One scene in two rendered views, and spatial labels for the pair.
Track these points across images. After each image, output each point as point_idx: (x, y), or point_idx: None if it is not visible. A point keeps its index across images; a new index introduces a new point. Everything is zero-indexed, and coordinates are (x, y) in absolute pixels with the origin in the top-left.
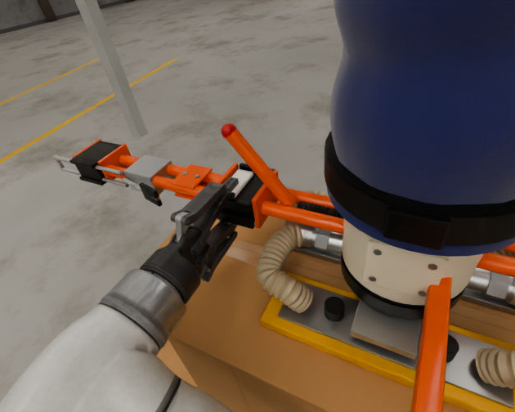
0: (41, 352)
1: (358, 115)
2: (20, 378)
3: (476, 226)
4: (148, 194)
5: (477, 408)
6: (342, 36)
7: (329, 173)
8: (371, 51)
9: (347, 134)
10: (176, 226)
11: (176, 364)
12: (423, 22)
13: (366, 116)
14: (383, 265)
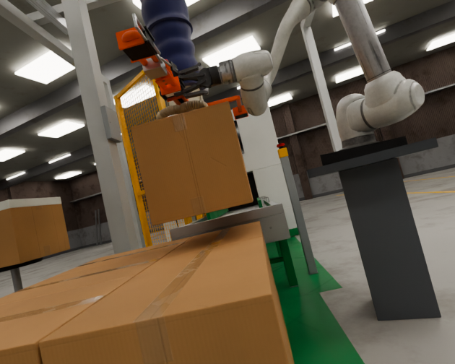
0: (247, 52)
1: (191, 60)
2: (253, 50)
3: None
4: (174, 66)
5: None
6: (180, 48)
7: (190, 74)
8: (188, 50)
9: (191, 63)
10: (201, 66)
11: (235, 253)
12: (193, 48)
13: (192, 60)
14: (201, 98)
